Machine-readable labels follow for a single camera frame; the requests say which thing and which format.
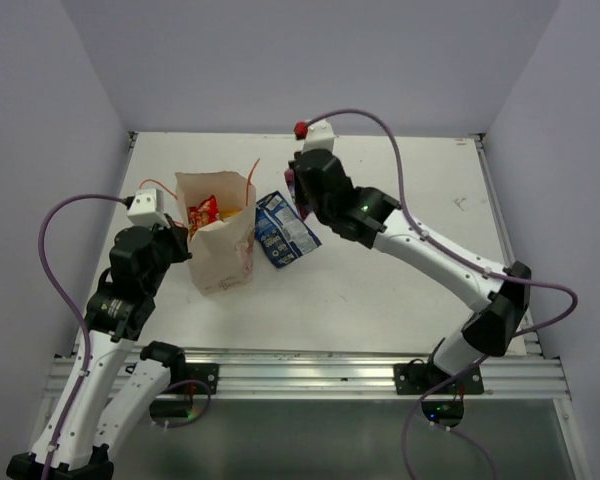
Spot purple Fox's candy packet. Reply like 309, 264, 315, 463
284, 168, 311, 221

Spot blue snack packet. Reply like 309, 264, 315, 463
255, 191, 321, 269

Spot red snack packet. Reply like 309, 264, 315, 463
187, 195, 220, 237

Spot white paper bag orange handles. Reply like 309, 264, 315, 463
140, 158, 261, 298

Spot orange yellow snack packet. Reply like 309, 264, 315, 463
219, 209, 242, 221

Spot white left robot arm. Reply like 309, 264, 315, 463
6, 224, 191, 479

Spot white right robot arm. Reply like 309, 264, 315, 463
289, 149, 531, 393

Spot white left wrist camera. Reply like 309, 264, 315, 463
125, 188, 169, 228

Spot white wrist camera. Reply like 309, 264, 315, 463
125, 188, 169, 228
293, 120, 336, 153

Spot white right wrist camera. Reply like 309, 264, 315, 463
293, 120, 336, 153

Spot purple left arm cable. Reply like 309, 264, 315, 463
37, 193, 131, 480

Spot black left base bracket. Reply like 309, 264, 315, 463
170, 362, 220, 396

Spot black base bracket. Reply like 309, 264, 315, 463
170, 362, 220, 396
393, 358, 485, 395

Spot black right base bracket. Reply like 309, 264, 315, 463
393, 358, 485, 395

